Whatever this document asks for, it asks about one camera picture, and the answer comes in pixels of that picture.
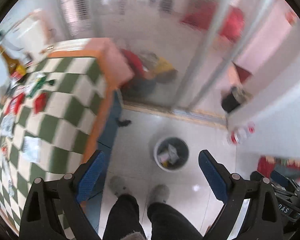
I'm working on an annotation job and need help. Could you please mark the white round trash bin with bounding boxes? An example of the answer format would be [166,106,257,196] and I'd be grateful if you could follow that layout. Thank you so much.
[153,137,190,172]

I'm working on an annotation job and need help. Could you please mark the brown sauce bottle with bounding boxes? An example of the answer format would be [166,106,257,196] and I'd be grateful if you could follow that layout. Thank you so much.
[0,45,27,81]

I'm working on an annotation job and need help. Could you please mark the black bucket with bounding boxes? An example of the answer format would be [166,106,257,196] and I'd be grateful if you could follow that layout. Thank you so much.
[221,86,253,114]

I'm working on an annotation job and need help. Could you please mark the pink white box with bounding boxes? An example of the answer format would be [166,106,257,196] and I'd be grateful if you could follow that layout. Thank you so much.
[158,151,170,165]

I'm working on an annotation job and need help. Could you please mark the black trouser left leg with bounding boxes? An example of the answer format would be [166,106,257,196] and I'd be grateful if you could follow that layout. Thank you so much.
[102,194,146,239]

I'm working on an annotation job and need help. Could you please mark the black trouser leg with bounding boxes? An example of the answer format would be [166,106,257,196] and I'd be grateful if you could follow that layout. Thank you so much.
[102,194,146,239]
[147,203,203,240]

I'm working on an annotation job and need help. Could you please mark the grey slipper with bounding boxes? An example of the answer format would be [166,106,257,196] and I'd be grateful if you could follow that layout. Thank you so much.
[148,184,170,205]
[109,176,131,198]

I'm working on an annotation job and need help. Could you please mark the red packaging bag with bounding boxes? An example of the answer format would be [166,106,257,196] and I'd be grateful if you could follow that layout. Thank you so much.
[257,156,300,180]

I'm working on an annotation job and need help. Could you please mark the green white checkered mat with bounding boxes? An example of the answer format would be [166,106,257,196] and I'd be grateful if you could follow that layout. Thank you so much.
[0,57,107,229]

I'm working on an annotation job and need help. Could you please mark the blue cabinet front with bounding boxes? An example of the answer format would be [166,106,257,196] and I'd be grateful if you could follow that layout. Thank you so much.
[84,90,122,233]

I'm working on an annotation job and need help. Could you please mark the black trouser right leg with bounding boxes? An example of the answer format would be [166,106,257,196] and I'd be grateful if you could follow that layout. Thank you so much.
[147,203,203,240]

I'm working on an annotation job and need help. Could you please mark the clear bottle red label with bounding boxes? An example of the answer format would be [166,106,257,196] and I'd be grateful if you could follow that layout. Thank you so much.
[227,122,255,145]

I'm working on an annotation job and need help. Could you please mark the sliding glass door frame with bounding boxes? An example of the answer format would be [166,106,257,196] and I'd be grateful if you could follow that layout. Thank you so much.
[59,0,272,122]

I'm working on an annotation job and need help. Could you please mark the crumpled white tissue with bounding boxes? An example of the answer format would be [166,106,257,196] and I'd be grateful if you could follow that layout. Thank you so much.
[168,144,179,165]

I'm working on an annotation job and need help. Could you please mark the dark debris on floor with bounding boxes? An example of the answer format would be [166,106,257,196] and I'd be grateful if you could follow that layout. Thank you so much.
[116,118,132,127]

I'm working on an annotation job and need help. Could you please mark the grey right slipper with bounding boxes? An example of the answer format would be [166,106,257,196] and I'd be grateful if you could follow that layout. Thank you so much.
[148,184,170,205]

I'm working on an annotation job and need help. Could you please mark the grey left slipper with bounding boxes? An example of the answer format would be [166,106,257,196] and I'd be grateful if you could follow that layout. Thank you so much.
[109,176,131,198]

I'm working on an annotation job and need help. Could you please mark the green white wrapper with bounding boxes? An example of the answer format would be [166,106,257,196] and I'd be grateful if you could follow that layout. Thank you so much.
[24,72,56,98]

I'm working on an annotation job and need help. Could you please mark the red white sugar bag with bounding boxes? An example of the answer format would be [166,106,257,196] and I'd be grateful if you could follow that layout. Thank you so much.
[4,92,25,116]

